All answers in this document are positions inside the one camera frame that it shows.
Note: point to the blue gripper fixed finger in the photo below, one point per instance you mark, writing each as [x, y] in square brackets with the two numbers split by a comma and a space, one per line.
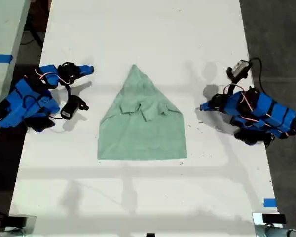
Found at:
[86, 67]
[207, 104]

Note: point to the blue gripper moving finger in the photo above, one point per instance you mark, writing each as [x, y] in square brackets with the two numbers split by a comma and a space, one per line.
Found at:
[207, 108]
[85, 72]

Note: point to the pale green T-shirt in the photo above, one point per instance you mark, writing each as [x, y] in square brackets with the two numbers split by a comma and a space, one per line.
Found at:
[143, 128]

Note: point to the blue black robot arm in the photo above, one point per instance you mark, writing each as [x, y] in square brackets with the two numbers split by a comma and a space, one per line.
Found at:
[17, 101]
[269, 111]

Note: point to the long blue tape strip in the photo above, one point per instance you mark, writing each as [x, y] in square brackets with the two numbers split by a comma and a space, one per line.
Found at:
[0, 58]

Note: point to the white side table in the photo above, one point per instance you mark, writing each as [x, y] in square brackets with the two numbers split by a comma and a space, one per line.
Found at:
[5, 37]

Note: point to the short blue tape strip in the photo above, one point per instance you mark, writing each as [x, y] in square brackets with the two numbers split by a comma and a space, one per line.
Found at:
[270, 203]

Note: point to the small black box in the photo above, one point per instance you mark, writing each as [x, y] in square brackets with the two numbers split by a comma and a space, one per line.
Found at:
[273, 218]
[17, 221]

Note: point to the small black clamp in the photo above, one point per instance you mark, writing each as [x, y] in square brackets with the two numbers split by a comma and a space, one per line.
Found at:
[150, 235]

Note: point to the grey metal pipe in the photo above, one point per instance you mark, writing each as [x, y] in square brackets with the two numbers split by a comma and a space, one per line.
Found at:
[283, 232]
[5, 233]

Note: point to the black camera stalk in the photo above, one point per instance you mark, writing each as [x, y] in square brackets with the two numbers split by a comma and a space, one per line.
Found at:
[81, 102]
[238, 79]

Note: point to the black grey camera box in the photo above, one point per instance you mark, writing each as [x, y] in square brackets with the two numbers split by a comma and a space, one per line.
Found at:
[240, 67]

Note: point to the shiny metal bracket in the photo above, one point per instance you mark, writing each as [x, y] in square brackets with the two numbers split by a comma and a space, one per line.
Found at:
[31, 223]
[257, 224]

